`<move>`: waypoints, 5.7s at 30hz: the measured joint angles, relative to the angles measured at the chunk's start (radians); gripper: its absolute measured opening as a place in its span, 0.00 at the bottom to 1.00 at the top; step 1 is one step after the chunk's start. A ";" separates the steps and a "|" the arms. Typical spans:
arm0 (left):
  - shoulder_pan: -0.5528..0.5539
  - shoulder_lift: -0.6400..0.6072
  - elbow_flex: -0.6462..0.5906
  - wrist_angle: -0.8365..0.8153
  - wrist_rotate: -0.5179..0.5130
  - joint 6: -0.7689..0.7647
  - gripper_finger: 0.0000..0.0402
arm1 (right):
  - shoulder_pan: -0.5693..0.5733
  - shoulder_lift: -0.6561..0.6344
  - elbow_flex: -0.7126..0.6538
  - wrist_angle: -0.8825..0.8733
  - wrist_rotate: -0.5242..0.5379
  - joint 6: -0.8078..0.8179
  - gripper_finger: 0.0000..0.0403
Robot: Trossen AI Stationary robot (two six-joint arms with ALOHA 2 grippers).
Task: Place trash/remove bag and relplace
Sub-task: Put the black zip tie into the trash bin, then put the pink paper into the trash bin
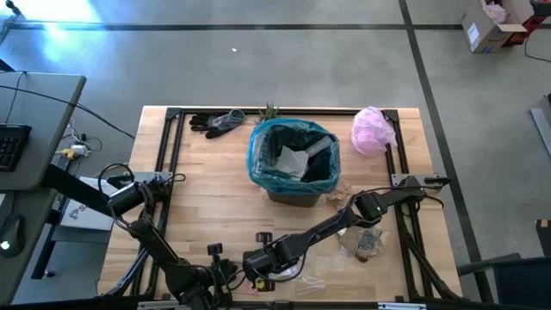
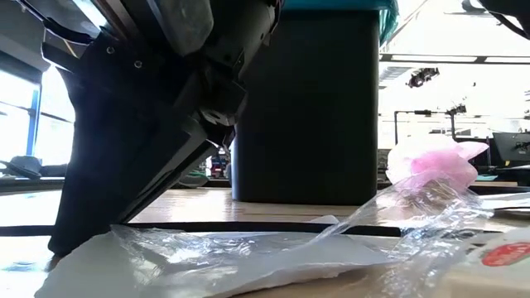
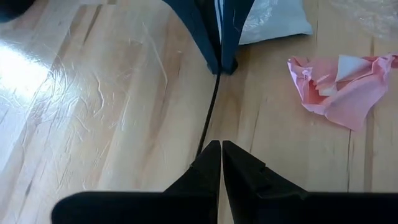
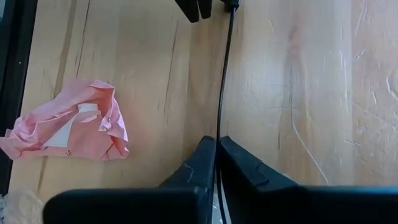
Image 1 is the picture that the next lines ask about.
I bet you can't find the brown cardboard piece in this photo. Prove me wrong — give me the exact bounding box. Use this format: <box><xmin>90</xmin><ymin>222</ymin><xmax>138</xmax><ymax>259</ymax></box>
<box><xmin>337</xmin><ymin>227</ymin><xmax>367</xmax><ymax>255</ymax></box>

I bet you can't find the white printed box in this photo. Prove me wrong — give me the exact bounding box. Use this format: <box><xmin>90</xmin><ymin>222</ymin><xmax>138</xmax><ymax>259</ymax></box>
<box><xmin>59</xmin><ymin>175</ymin><xmax>117</xmax><ymax>232</ymax></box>

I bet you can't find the small white paper scrap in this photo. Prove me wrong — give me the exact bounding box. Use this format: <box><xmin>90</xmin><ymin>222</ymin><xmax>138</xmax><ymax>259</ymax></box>
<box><xmin>275</xmin><ymin>264</ymin><xmax>302</xmax><ymax>279</ymax></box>

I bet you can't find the grey desk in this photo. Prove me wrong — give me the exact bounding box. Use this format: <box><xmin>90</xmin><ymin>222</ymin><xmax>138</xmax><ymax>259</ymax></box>
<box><xmin>0</xmin><ymin>71</ymin><xmax>88</xmax><ymax>306</ymax></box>

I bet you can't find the succulent plant in pot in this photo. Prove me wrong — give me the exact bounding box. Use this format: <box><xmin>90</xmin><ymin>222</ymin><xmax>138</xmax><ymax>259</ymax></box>
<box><xmin>257</xmin><ymin>102</ymin><xmax>281</xmax><ymax>124</ymax></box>

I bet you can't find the cardboard box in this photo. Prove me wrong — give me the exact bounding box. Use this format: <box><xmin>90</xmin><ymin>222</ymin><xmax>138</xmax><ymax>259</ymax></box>
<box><xmin>461</xmin><ymin>0</ymin><xmax>529</xmax><ymax>55</ymax></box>

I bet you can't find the black work glove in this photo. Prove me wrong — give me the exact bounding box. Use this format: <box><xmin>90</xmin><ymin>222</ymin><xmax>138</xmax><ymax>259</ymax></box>
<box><xmin>189</xmin><ymin>108</ymin><xmax>247</xmax><ymax>140</ymax></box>

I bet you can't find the white paper with clear bag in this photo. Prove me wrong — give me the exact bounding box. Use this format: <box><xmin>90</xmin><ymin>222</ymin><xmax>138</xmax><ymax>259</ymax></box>
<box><xmin>275</xmin><ymin>145</ymin><xmax>310</xmax><ymax>181</ymax></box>

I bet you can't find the black computer mouse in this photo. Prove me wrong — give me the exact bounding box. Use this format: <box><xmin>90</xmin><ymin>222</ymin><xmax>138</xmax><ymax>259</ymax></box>
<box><xmin>0</xmin><ymin>214</ymin><xmax>26</xmax><ymax>258</ymax></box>

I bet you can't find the small pink plastic bag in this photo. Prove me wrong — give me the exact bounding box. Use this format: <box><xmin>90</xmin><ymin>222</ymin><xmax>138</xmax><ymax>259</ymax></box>
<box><xmin>484</xmin><ymin>2</ymin><xmax>509</xmax><ymax>25</ymax></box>

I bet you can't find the black desk cable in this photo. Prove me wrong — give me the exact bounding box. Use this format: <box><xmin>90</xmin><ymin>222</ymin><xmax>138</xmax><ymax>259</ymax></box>
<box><xmin>0</xmin><ymin>84</ymin><xmax>137</xmax><ymax>140</ymax></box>

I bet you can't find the red plastic crate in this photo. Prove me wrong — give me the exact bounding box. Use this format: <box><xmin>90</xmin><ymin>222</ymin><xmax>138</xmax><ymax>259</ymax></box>
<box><xmin>503</xmin><ymin>0</ymin><xmax>551</xmax><ymax>47</ymax></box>

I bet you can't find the teal plastic trash bag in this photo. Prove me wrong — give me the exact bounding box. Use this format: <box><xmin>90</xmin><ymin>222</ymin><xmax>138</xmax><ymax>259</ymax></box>
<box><xmin>245</xmin><ymin>118</ymin><xmax>342</xmax><ymax>195</ymax></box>

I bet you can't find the dark office chair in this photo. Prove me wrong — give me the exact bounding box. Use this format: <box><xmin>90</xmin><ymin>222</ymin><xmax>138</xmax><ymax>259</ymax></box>
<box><xmin>455</xmin><ymin>252</ymin><xmax>551</xmax><ymax>310</ymax></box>

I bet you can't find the silver aluminium bar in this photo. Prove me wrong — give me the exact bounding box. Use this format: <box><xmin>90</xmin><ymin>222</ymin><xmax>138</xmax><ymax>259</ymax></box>
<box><xmin>529</xmin><ymin>107</ymin><xmax>551</xmax><ymax>157</ymax></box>

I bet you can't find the black keyboard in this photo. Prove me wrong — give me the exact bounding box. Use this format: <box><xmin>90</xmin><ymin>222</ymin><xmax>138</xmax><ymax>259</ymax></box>
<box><xmin>0</xmin><ymin>123</ymin><xmax>33</xmax><ymax>173</ymax></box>

